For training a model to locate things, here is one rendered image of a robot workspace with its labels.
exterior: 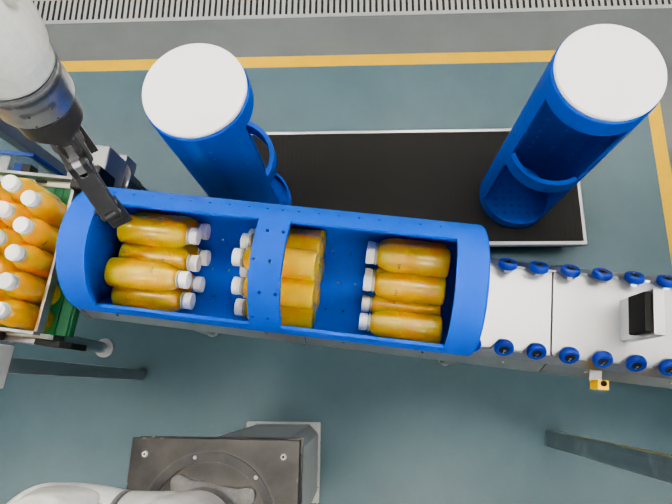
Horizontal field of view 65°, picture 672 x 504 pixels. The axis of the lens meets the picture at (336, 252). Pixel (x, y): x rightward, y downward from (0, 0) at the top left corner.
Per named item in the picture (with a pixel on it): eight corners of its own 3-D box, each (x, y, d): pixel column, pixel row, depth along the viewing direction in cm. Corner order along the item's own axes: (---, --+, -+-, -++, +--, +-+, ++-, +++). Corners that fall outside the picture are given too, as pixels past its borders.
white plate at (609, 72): (549, 24, 137) (548, 27, 139) (560, 120, 130) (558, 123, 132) (659, 21, 136) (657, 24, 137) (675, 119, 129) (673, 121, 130)
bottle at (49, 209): (83, 210, 145) (48, 188, 129) (76, 234, 144) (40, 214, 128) (60, 207, 146) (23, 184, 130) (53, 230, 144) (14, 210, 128)
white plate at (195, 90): (190, 157, 133) (192, 159, 134) (268, 84, 137) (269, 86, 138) (119, 92, 138) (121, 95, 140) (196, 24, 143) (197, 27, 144)
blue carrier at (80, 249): (460, 365, 124) (488, 344, 97) (102, 321, 131) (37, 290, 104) (466, 251, 133) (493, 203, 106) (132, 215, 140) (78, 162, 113)
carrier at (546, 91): (476, 164, 223) (480, 228, 216) (546, 26, 139) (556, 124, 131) (545, 163, 222) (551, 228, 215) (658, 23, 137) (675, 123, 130)
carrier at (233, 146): (258, 250, 218) (306, 202, 223) (192, 161, 134) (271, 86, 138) (211, 206, 224) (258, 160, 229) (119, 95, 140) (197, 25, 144)
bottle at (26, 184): (59, 191, 147) (22, 167, 131) (65, 212, 145) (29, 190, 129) (36, 201, 147) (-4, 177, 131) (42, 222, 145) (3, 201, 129)
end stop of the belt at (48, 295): (43, 333, 132) (36, 331, 129) (40, 332, 132) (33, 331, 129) (82, 184, 142) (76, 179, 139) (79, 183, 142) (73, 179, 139)
